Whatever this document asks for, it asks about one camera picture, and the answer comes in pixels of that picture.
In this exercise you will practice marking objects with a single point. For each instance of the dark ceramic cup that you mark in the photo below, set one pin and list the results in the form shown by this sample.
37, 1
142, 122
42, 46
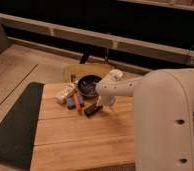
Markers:
87, 85

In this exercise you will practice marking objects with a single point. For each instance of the long wooden shelf rail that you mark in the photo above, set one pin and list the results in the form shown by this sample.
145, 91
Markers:
143, 48

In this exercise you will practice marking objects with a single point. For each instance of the green small block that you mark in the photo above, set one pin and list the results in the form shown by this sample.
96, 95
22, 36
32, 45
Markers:
81, 100

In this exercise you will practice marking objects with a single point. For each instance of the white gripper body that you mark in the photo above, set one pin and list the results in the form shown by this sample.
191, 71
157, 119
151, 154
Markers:
106, 101

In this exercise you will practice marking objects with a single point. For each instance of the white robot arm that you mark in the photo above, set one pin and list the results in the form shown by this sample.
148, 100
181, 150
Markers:
163, 108

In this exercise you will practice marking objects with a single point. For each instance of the red marker pen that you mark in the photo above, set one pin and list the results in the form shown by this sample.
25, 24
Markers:
77, 103

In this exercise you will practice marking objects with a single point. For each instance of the black floor mat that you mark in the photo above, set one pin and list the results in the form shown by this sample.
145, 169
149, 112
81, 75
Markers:
18, 128

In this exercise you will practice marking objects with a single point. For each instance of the blue small block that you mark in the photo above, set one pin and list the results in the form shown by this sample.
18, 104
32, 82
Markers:
70, 103

